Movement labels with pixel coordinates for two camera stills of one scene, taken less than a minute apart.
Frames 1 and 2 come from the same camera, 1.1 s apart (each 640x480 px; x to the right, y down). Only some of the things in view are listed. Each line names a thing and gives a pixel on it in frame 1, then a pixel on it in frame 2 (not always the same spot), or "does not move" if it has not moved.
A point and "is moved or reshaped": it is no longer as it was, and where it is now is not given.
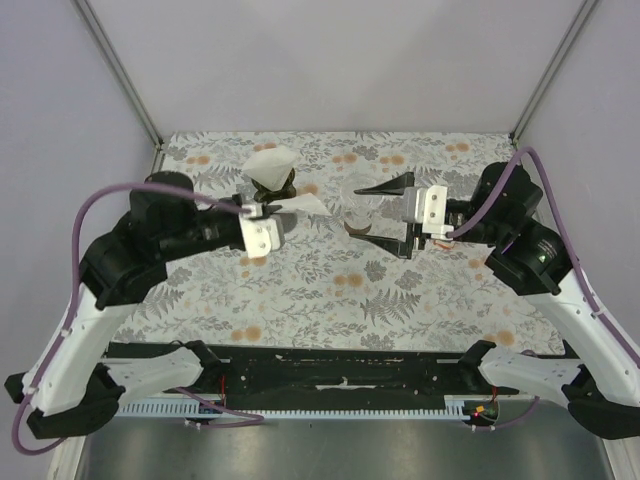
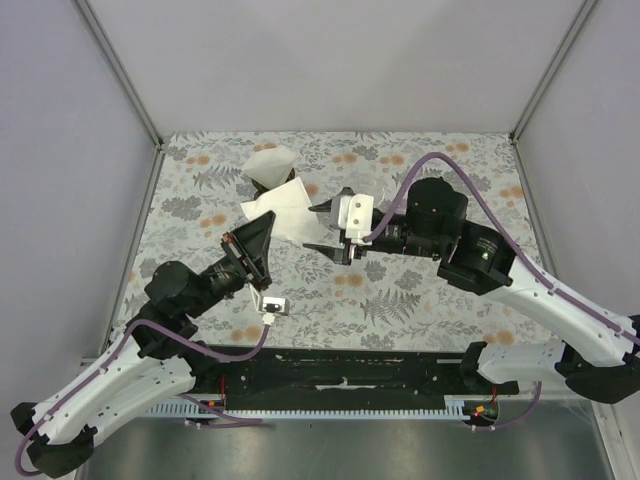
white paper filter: [307, 202] is moved or reshaped
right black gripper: [398, 247] -> [341, 255]
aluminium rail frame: [116, 64] does not move
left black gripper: [272, 208] -> [255, 237]
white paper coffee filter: [271, 167] does not move
